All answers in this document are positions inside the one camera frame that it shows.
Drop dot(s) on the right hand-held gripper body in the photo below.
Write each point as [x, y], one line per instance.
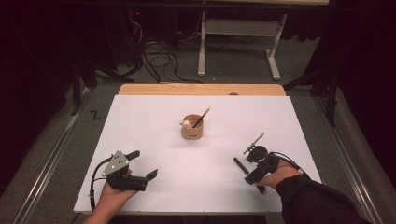
[264, 160]

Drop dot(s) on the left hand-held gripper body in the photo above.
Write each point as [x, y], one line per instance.
[116, 163]

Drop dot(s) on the wooden cup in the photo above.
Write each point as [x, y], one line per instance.
[192, 133]

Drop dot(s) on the thin brush with gold ferrule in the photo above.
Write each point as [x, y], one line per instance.
[202, 117]

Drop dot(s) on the person's right hand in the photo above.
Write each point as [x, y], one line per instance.
[280, 175]

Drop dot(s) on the person's left hand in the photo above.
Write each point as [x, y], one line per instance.
[115, 195]

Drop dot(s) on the white table mat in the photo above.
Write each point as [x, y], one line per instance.
[193, 174]

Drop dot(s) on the black metal stand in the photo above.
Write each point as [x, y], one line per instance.
[79, 81]
[331, 90]

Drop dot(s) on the aluminium floor rail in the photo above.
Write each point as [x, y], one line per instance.
[46, 174]
[351, 161]

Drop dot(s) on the white metal desk frame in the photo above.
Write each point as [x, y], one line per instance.
[239, 27]

